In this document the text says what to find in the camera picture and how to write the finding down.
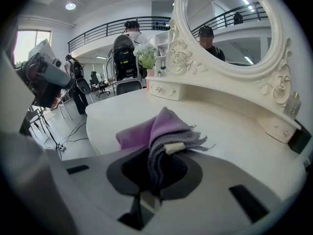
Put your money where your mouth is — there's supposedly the purple cloth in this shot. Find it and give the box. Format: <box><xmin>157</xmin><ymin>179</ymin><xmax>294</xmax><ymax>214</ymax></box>
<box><xmin>115</xmin><ymin>106</ymin><xmax>216</xmax><ymax>202</ymax></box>

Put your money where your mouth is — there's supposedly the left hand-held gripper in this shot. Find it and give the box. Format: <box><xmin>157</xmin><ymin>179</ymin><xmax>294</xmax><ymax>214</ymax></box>
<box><xmin>16</xmin><ymin>39</ymin><xmax>74</xmax><ymax>108</ymax></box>

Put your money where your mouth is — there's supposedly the black tissue box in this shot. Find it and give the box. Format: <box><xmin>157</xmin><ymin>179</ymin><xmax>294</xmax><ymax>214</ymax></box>
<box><xmin>288</xmin><ymin>126</ymin><xmax>313</xmax><ymax>154</ymax></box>

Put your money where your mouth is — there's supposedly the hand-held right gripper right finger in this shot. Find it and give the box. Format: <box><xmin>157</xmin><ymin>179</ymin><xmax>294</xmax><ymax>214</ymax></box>
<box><xmin>146</xmin><ymin>149</ymin><xmax>284</xmax><ymax>235</ymax></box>

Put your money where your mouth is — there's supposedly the glass perfume bottle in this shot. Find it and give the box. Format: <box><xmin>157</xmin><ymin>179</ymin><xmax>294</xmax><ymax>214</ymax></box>
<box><xmin>283</xmin><ymin>91</ymin><xmax>302</xmax><ymax>119</ymax></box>

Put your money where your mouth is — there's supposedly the white cubby shelf unit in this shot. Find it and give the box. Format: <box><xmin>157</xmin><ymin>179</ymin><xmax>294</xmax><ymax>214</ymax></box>
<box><xmin>154</xmin><ymin>29</ymin><xmax>172</xmax><ymax>77</ymax></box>

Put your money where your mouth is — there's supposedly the cream dressing table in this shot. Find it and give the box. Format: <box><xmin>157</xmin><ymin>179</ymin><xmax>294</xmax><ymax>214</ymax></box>
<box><xmin>85</xmin><ymin>88</ymin><xmax>308</xmax><ymax>203</ymax></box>

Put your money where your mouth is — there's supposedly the cream ornate oval mirror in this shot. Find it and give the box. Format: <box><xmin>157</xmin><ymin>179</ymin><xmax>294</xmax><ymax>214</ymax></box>
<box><xmin>146</xmin><ymin>0</ymin><xmax>303</xmax><ymax>144</ymax></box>

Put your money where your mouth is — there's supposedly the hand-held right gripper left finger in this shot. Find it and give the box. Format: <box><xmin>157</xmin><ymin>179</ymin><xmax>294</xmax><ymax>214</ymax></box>
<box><xmin>61</xmin><ymin>147</ymin><xmax>154</xmax><ymax>235</ymax></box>

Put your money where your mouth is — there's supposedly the black balcony railing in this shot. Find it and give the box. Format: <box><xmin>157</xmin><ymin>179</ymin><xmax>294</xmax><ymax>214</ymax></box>
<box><xmin>67</xmin><ymin>16</ymin><xmax>171</xmax><ymax>53</ymax></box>

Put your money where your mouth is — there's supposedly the black office chair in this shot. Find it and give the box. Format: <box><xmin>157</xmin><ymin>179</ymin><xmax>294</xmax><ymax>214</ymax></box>
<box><xmin>90</xmin><ymin>71</ymin><xmax>111</xmax><ymax>97</ymax></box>

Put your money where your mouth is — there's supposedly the pink vase with white flowers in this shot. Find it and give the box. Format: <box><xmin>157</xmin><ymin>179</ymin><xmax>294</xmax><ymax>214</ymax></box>
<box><xmin>133</xmin><ymin>43</ymin><xmax>158</xmax><ymax>93</ymax></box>

